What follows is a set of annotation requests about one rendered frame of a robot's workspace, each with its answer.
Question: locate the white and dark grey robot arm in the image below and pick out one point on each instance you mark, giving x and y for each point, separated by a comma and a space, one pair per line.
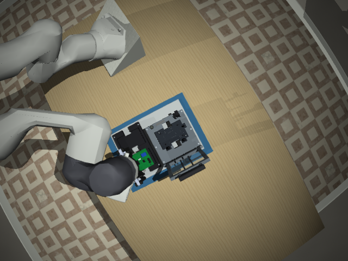
83, 167

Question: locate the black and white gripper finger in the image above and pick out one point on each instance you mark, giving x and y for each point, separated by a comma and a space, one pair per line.
122, 151
141, 176

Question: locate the green circuit board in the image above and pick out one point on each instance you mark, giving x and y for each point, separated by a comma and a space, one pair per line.
143, 159

